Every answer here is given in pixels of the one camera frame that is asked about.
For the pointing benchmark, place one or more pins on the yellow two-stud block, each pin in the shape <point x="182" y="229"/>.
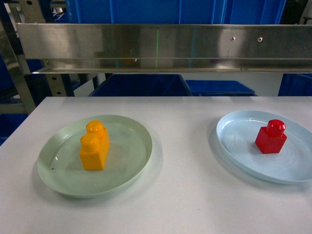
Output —
<point x="95" y="146"/>

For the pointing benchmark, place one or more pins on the red one-stud block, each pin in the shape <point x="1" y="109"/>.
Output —
<point x="271" y="138"/>

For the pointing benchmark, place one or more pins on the green round plate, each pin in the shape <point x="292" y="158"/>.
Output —
<point x="60" y="167"/>

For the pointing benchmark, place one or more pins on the blue bin behind table centre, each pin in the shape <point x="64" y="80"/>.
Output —
<point x="143" y="85"/>

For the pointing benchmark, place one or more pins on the blue bin behind table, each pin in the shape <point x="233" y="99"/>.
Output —
<point x="143" y="85"/>
<point x="223" y="88"/>

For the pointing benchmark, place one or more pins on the blue bin behind table right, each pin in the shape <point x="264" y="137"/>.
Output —
<point x="223" y="88"/>

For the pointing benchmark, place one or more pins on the light blue round plate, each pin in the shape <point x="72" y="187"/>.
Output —
<point x="237" y="132"/>

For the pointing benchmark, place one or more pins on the large blue bin upper shelf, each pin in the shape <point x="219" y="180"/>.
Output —
<point x="175" y="11"/>

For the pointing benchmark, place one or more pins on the stainless steel shelf rail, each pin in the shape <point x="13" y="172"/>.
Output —
<point x="167" y="48"/>

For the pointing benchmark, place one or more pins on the steel rack upright post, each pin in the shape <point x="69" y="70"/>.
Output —
<point x="16" y="64"/>

